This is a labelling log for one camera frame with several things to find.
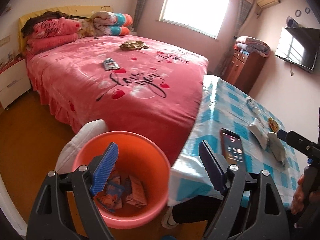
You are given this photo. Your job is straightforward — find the white shoe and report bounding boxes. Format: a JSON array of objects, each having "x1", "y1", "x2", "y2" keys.
[{"x1": 55, "y1": 119, "x2": 108, "y2": 174}]

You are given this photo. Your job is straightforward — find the orange trash bucket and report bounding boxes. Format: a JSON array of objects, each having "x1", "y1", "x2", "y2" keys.
[{"x1": 72, "y1": 131, "x2": 170, "y2": 229}]

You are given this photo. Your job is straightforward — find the wall television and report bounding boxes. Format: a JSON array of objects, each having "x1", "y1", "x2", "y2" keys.
[{"x1": 275, "y1": 27, "x2": 319, "y2": 73}]

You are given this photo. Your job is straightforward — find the yellow green snack bag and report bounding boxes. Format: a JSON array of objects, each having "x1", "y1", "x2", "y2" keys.
[{"x1": 268, "y1": 117, "x2": 279, "y2": 133}]

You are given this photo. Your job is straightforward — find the person's right hand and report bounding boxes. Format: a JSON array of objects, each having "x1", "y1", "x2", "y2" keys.
[{"x1": 291, "y1": 175, "x2": 320, "y2": 215}]

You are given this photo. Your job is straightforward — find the white nightstand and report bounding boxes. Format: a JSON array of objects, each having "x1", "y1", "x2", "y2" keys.
[{"x1": 0, "y1": 59, "x2": 31, "y2": 108}]

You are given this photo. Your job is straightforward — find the rolled floral quilt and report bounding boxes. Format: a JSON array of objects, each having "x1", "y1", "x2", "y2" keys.
[{"x1": 77, "y1": 11, "x2": 133, "y2": 38}]

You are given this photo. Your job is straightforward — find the white crumpled wrapper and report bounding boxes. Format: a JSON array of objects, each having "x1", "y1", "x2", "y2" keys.
[{"x1": 246, "y1": 96, "x2": 260, "y2": 116}]

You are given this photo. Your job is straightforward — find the pink bed cover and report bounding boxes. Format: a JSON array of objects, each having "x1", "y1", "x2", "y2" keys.
[{"x1": 27, "y1": 36, "x2": 208, "y2": 163}]

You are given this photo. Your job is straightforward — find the white plastic bag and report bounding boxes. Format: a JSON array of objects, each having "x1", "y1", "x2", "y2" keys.
[{"x1": 247, "y1": 118, "x2": 268, "y2": 150}]

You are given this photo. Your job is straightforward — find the black smartphone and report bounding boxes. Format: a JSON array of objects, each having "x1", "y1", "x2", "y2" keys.
[{"x1": 220, "y1": 128, "x2": 246, "y2": 169}]

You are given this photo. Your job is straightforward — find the folded blanket on cabinet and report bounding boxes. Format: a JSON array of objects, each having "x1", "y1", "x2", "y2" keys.
[{"x1": 235, "y1": 36, "x2": 271, "y2": 57}]

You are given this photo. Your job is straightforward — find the brown wooden cabinet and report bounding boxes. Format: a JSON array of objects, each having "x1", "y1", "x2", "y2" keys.
[{"x1": 221, "y1": 49, "x2": 266, "y2": 94}]

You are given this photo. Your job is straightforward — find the white printed plastic package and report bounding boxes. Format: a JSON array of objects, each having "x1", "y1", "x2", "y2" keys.
[{"x1": 267, "y1": 132, "x2": 286, "y2": 165}]

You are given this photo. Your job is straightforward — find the blue orange tissue pack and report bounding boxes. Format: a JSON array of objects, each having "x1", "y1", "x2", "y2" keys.
[{"x1": 96, "y1": 167, "x2": 125, "y2": 212}]

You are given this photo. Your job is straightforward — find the pink folded pillows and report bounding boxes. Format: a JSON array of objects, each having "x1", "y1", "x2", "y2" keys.
[{"x1": 26, "y1": 17, "x2": 82, "y2": 54}]

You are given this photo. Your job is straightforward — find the yellow headboard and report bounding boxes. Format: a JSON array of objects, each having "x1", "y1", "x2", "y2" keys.
[{"x1": 18, "y1": 5, "x2": 113, "y2": 54}]

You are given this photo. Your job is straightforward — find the blue checkered tablecloth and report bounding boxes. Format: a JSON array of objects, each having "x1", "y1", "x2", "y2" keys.
[{"x1": 168, "y1": 75, "x2": 300, "y2": 208}]

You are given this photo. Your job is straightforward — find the small wrapper on bed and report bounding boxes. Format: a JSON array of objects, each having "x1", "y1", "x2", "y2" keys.
[{"x1": 102, "y1": 58, "x2": 120, "y2": 71}]

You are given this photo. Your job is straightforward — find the bright window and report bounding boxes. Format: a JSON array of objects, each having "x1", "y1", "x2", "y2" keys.
[{"x1": 159, "y1": 0, "x2": 230, "y2": 38}]

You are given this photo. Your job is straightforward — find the olive cloth on bed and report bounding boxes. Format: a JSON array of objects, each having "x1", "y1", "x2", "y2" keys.
[{"x1": 119, "y1": 40, "x2": 149, "y2": 50}]

